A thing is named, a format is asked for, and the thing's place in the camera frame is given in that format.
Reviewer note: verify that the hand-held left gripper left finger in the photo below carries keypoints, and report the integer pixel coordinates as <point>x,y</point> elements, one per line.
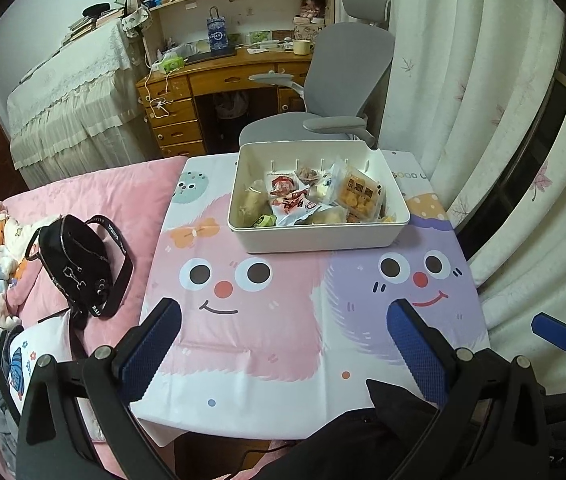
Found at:
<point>150,355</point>

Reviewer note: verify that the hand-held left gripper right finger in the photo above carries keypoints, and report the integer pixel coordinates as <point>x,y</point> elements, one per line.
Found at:
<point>415,355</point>

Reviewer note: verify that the white storage box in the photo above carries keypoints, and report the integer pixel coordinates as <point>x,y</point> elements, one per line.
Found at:
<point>313,240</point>

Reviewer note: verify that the yellow cake packet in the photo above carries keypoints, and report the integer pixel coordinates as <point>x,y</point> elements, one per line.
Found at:
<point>253,200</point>
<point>325,216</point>

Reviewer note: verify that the yellow puffs packet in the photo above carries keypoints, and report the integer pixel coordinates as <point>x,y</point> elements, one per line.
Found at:
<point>360,192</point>

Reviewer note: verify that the small green snack packet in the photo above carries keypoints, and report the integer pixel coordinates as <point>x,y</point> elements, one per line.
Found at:
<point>263,220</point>

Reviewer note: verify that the blue yellow oat bar packet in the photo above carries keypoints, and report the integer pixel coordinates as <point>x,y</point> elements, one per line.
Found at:
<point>325,185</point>

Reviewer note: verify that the nut bar packet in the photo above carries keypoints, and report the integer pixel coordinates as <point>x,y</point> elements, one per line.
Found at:
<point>308,175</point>

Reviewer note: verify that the red candy packet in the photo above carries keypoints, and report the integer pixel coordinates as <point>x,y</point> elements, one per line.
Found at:
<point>283,185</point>

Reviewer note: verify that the person's dark clothing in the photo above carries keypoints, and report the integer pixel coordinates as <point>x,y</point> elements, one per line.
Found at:
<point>363,440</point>

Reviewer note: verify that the white blue-print pillow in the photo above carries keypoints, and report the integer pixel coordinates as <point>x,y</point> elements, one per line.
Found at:
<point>48,340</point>

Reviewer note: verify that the cartoon printed table mat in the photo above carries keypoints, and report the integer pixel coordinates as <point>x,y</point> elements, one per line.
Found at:
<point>273,340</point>

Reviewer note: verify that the black handbag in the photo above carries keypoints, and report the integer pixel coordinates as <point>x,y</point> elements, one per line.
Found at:
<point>73,245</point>

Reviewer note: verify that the pink blanket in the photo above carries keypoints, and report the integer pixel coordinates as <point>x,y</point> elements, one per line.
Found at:
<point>113,190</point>

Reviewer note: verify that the white floral curtain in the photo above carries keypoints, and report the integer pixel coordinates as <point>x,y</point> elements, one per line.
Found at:
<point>488,110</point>

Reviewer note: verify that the waste bin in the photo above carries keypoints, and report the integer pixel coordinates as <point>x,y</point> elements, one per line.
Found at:
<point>230,105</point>

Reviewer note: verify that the lace-covered cabinet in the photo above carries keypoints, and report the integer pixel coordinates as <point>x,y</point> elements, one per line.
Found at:
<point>78,100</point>

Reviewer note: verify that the wooden desk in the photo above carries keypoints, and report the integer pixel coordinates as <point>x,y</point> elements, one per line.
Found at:
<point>223,77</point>

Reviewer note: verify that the green tissue box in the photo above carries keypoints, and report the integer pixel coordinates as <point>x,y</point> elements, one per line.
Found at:
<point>170,64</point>

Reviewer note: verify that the grey office chair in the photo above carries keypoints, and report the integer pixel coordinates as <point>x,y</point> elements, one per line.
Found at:
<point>348,65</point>

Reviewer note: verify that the clear plastic bag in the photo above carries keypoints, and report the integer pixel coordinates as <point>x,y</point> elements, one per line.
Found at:
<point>180,50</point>

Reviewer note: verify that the black desk pad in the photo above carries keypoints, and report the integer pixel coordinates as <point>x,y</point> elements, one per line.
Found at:
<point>210,54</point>

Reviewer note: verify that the blue paper bag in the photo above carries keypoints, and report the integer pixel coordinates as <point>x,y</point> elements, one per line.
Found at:
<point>217,35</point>

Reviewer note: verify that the yellow mug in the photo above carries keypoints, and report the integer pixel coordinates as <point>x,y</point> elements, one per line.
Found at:
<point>302,46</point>

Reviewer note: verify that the floral cloth bag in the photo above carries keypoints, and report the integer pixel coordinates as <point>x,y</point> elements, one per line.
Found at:
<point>138,20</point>

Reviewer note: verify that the stack of books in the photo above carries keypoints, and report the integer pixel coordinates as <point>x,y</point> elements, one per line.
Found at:
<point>88,25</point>

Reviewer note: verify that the green picture card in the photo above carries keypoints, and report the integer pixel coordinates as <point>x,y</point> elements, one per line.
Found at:
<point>258,36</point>

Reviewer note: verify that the patterned storage box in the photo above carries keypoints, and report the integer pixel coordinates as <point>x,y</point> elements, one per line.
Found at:
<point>308,27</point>

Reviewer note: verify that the black hat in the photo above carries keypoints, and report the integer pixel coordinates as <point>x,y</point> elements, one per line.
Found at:
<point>95,9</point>

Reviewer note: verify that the doll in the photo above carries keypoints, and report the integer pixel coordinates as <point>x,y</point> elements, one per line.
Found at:
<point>313,5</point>

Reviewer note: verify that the wooden bookshelf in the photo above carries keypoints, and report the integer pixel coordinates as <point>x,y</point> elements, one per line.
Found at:
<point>258,2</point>

